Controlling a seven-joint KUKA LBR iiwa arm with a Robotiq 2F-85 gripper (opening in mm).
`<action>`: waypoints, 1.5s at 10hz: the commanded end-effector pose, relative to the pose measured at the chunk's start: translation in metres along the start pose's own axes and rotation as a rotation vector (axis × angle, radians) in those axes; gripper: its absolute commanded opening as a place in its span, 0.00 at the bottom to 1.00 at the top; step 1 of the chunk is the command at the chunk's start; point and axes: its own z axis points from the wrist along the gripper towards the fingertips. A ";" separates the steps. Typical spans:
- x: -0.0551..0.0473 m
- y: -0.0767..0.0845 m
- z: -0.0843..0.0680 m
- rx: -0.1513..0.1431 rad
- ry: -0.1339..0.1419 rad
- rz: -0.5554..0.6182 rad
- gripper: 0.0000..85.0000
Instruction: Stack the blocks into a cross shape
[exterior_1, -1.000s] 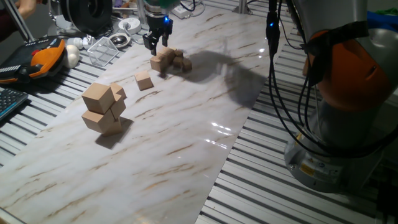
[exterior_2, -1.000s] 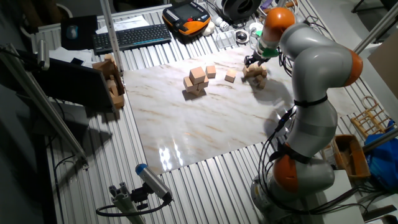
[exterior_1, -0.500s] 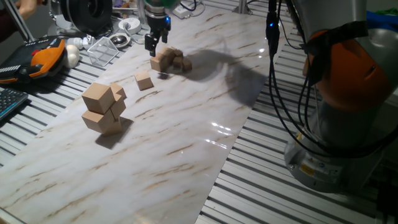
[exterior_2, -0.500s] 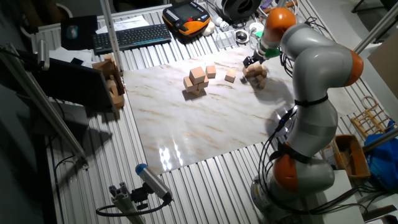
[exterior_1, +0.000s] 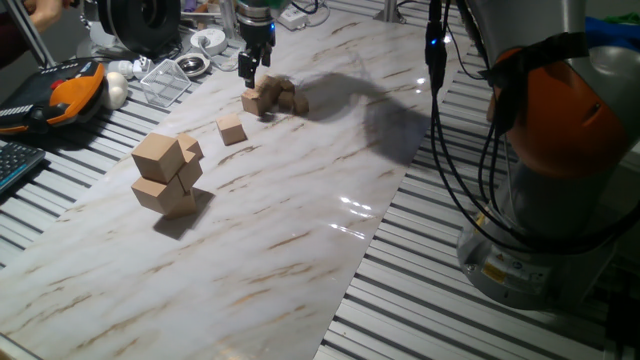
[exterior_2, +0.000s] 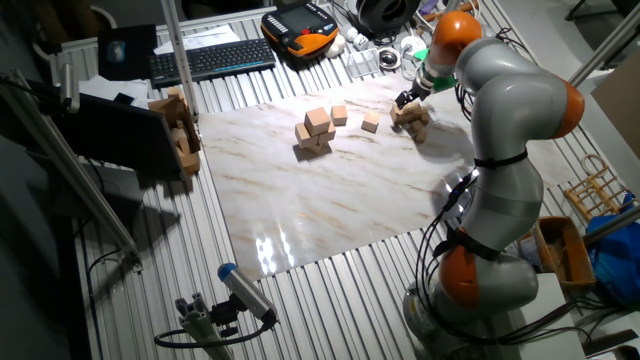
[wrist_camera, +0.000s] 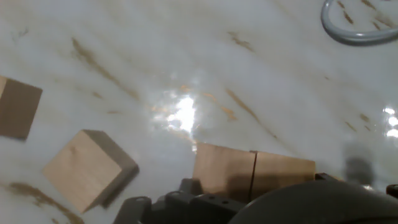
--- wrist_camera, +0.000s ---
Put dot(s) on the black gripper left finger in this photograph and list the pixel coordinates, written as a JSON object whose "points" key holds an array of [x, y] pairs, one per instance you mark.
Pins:
{"points": [[186, 207]]}

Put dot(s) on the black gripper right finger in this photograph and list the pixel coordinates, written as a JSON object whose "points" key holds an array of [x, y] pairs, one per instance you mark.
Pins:
{"points": [[326, 177]]}

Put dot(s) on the large wooden cube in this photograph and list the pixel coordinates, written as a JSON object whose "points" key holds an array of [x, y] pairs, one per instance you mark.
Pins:
{"points": [[81, 171], [283, 174], [17, 109], [224, 168]]}

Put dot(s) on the marble pattern mat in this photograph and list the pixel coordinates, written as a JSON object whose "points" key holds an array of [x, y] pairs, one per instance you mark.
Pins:
{"points": [[217, 77]]}

